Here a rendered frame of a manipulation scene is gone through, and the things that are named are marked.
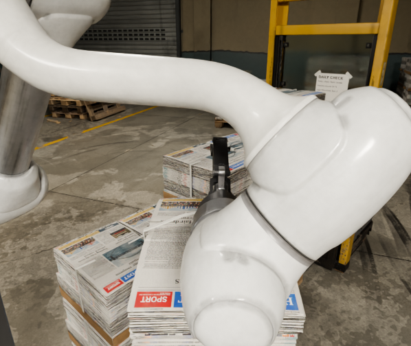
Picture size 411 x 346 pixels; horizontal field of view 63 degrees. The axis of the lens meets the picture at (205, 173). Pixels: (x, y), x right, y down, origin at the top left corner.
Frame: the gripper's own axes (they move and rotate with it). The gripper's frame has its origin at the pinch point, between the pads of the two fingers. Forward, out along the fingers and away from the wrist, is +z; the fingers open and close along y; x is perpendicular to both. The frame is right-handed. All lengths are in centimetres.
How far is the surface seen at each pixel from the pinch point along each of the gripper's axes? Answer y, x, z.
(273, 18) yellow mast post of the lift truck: -55, 43, 176
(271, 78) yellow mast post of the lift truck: -17, 45, 179
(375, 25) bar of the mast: -47, 91, 135
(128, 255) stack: 44, -29, 44
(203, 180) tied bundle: 24, -2, 71
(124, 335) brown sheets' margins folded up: 66, -28, 29
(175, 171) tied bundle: 24, -14, 83
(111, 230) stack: 43, -39, 61
